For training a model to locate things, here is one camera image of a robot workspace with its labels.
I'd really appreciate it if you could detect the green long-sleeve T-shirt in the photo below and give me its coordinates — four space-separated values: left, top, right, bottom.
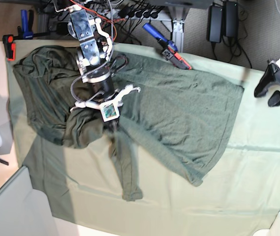
13 46 244 201

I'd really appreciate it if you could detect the blue orange clamp centre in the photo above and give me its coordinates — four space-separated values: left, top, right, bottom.
142 23 192 70

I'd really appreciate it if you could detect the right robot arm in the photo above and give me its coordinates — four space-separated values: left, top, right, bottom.
54 0 141 131

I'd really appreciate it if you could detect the black power adapter pair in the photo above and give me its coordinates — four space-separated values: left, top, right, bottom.
206 0 239 43

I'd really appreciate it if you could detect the light green table cloth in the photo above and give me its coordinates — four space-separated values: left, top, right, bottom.
7 54 280 236

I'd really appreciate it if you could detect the aluminium frame post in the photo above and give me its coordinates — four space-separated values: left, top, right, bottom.
168 6 189 52

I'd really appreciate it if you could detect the blue orange clamp left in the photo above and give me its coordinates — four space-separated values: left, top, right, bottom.
2 9 50 61

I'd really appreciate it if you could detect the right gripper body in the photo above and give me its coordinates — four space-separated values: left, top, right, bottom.
70 78 141 111

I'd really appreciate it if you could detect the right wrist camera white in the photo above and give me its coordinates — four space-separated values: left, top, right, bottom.
100 102 120 122

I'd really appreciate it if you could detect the black power strip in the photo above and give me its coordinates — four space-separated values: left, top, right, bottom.
114 9 170 21

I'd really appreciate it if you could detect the blue orange clamp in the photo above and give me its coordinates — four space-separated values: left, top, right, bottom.
2 9 50 61
142 23 192 70

